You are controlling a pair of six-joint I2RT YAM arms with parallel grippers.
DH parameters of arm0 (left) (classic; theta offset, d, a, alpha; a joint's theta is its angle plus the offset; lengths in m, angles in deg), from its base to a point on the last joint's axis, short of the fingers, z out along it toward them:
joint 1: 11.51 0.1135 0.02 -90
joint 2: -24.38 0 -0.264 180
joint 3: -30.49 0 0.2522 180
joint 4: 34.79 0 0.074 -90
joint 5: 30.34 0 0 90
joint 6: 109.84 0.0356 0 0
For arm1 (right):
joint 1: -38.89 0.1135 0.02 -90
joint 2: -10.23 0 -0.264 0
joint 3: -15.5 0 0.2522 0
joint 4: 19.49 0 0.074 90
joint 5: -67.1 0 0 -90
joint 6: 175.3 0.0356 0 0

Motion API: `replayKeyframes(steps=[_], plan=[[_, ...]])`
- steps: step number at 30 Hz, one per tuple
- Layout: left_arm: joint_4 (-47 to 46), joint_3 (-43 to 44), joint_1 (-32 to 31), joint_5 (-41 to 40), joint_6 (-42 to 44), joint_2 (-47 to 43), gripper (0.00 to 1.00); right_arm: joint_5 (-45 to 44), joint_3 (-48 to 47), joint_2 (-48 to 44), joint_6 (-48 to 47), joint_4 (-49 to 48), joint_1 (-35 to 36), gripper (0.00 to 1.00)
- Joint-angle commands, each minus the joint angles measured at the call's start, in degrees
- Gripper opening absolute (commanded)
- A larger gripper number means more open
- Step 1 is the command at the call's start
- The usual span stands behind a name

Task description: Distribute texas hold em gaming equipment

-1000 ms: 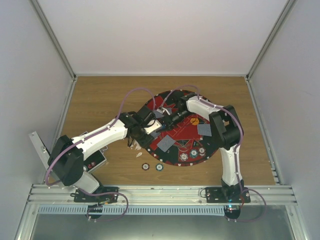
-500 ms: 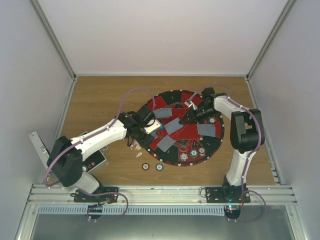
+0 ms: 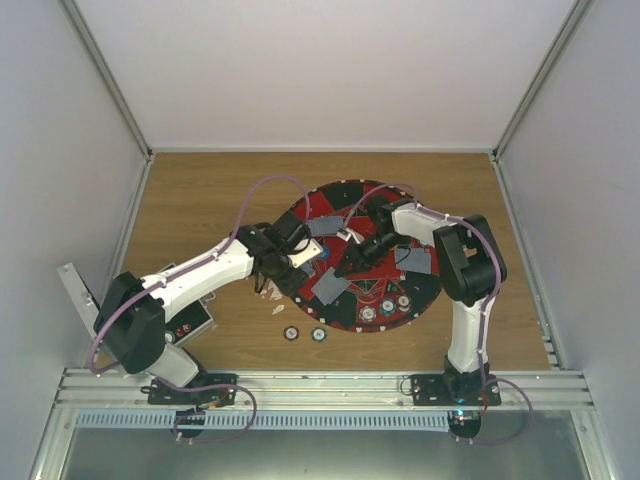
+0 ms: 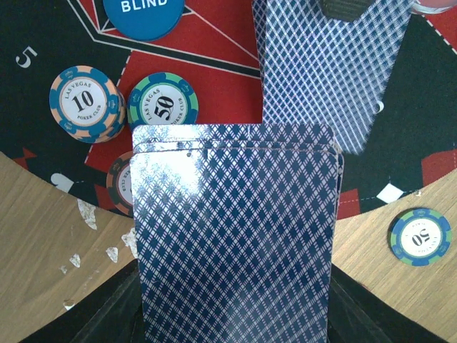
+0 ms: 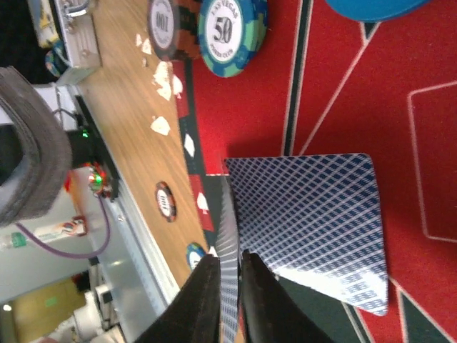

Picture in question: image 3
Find red black chip stack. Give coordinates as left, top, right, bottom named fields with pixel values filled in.
left=284, top=326, right=299, bottom=341

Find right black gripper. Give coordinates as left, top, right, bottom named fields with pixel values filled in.
left=335, top=231, right=406, bottom=278

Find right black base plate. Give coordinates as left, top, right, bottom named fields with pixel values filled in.
left=398, top=374, right=502, bottom=407

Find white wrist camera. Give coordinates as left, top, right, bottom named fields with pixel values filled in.
left=288, top=239, right=324, bottom=268
left=336, top=227, right=364, bottom=244

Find red chips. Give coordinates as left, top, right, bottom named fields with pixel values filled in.
left=397, top=295, right=411, bottom=311

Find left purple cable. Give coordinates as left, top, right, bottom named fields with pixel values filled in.
left=87, top=174, right=311, bottom=386

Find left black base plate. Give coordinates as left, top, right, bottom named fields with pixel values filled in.
left=140, top=372, right=238, bottom=408

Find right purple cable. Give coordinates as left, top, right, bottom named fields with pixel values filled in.
left=342, top=181, right=534, bottom=446

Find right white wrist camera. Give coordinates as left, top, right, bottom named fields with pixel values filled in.
left=336, top=227, right=364, bottom=244

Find purple cable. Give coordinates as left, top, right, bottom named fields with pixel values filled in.
left=87, top=174, right=311, bottom=386
left=342, top=181, right=534, bottom=446

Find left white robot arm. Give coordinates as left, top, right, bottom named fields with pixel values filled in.
left=91, top=212, right=322, bottom=404

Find dealt blue playing card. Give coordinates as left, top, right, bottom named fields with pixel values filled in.
left=394, top=248, right=432, bottom=275

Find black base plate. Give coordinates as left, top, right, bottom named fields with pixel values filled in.
left=140, top=372, right=238, bottom=408
left=398, top=374, right=502, bottom=407

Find slotted grey cable duct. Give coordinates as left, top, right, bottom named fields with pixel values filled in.
left=76, top=409, right=449, bottom=432

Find teal blue chip stack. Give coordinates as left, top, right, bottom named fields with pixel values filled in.
left=311, top=327, right=327, bottom=342

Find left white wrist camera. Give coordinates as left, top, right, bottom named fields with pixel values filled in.
left=288, top=239, right=324, bottom=268

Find round red black poker mat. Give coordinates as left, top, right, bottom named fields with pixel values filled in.
left=290, top=179, right=442, bottom=333

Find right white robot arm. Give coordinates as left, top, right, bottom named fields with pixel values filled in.
left=336, top=195, right=507, bottom=405

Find purple chips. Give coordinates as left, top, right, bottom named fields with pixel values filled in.
left=359, top=305, right=377, bottom=324

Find white plastic wrap scraps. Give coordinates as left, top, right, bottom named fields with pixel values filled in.
left=255, top=278, right=285, bottom=316

